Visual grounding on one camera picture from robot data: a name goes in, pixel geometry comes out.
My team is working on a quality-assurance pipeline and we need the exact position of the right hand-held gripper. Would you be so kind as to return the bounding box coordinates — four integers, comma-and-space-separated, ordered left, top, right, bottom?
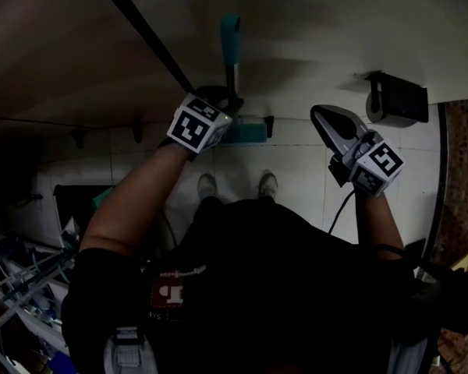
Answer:
310, 104, 406, 199

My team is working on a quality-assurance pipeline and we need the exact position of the curved chrome floor rail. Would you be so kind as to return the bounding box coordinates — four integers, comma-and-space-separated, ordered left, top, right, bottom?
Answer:
420, 102, 450, 263

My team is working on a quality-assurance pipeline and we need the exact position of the person's right forearm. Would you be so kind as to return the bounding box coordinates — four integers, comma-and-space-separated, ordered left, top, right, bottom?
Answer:
353, 190, 406, 251

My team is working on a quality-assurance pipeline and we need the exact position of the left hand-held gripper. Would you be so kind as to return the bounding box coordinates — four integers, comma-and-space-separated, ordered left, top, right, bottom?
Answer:
158, 86, 246, 164

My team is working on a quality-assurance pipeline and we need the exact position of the black bag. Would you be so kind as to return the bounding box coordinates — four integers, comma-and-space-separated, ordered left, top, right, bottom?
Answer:
404, 238, 468, 340

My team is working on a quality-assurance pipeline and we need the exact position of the white toilet paper roll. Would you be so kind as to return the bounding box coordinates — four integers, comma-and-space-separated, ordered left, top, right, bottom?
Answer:
365, 90, 419, 130

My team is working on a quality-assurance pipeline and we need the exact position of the person's black shirt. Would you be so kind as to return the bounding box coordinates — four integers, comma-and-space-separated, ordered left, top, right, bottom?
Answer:
60, 196, 444, 374

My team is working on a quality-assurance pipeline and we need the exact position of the person's right shoe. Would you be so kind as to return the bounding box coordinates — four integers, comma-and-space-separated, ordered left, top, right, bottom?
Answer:
257, 169, 279, 201

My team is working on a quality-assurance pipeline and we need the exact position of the person's left shoe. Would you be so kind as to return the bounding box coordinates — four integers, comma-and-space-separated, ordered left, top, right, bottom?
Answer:
197, 173, 218, 203

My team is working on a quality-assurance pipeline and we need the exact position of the black toilet paper holder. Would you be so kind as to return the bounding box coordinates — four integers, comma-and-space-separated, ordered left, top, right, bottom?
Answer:
364, 70, 430, 124

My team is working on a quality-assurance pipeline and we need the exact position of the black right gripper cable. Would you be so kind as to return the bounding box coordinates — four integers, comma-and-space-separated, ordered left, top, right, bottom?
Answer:
326, 189, 356, 235

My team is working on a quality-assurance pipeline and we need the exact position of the cluttered metal storage rack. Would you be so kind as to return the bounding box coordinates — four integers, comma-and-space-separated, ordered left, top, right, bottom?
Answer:
0, 224, 81, 374

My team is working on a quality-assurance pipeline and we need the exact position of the green paper packet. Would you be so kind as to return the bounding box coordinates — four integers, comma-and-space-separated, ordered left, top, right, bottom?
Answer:
90, 186, 116, 212

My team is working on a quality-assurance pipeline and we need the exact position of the black wall hook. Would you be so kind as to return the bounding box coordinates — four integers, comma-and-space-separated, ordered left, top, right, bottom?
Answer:
130, 120, 146, 144
71, 128, 89, 150

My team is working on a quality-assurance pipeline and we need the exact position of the black diagonal door strip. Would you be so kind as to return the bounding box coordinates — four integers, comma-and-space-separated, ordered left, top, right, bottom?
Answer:
89, 0, 199, 94

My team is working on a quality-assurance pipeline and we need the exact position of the teal mop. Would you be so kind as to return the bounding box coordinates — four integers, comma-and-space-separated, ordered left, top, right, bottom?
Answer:
218, 12, 275, 145

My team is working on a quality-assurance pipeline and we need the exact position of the black trash bin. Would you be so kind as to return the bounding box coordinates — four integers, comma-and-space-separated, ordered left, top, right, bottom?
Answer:
52, 184, 117, 245

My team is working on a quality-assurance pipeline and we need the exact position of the person's left forearm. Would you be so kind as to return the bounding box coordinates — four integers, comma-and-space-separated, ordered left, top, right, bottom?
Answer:
79, 141, 193, 257

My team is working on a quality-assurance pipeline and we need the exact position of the grey harness strap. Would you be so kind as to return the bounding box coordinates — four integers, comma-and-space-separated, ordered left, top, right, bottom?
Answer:
102, 325, 158, 374

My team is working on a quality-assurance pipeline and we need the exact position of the person's shoe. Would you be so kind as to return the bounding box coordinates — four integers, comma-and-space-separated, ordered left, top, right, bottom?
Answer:
197, 173, 218, 203
257, 169, 279, 201

